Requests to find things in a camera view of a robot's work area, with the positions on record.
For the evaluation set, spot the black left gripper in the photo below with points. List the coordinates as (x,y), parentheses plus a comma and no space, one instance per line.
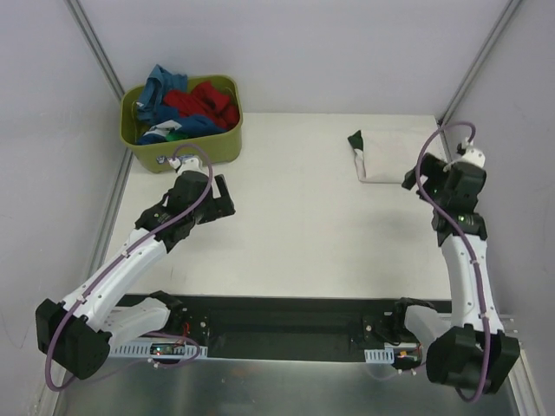
(218,208)

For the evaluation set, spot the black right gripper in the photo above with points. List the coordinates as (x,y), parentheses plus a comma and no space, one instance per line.
(427,169)

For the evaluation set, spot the white green-sleeved Charlie Brown shirt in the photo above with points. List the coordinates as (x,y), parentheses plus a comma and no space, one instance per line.
(384,157)

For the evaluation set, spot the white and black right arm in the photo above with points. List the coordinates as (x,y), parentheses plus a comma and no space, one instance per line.
(472,351)

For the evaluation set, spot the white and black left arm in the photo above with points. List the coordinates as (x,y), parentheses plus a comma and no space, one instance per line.
(80,331)

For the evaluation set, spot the olive green plastic bin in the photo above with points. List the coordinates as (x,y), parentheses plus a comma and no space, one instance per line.
(220,148)

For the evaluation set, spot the bright green cloth in bin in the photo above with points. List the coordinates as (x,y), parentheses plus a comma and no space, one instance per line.
(176,136)

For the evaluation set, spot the red t-shirt in bin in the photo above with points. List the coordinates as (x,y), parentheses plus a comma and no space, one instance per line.
(205,100)

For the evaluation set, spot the blue t-shirt in bin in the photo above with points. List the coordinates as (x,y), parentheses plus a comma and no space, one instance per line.
(162,119)

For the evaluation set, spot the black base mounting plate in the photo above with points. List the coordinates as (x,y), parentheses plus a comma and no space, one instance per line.
(288,328)

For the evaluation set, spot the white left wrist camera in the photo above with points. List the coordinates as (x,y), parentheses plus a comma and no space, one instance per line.
(187,164)

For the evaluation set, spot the right aluminium frame post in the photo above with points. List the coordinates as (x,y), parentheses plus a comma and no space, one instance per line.
(500,26)

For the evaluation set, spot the aluminium frame post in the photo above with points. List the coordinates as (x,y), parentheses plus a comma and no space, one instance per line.
(500,26)
(82,21)

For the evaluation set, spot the white left cable duct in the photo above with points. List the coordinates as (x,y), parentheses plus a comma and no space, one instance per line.
(159,350)

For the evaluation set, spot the white cable duct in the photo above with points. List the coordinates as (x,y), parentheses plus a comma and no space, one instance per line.
(392,355)
(159,350)

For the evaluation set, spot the white right cable duct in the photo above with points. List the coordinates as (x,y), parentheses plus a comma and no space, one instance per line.
(392,355)

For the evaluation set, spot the aluminium front rail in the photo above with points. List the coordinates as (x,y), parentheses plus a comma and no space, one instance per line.
(510,325)

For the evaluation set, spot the left aluminium frame post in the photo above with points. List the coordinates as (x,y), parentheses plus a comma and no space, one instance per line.
(82,21)

